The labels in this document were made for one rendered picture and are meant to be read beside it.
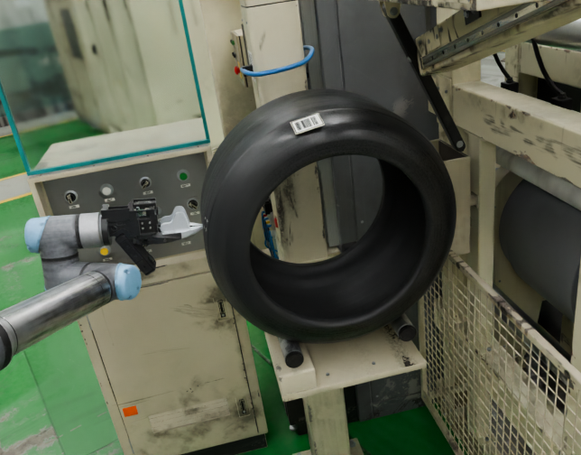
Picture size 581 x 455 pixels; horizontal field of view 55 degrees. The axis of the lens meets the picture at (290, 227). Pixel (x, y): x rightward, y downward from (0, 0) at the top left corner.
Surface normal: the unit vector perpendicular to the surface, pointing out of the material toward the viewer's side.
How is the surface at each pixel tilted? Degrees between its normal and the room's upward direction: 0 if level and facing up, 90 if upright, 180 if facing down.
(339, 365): 0
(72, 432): 0
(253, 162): 54
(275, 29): 90
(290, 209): 90
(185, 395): 90
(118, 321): 90
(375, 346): 0
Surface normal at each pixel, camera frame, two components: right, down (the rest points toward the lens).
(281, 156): 0.09, 0.26
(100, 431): -0.13, -0.90
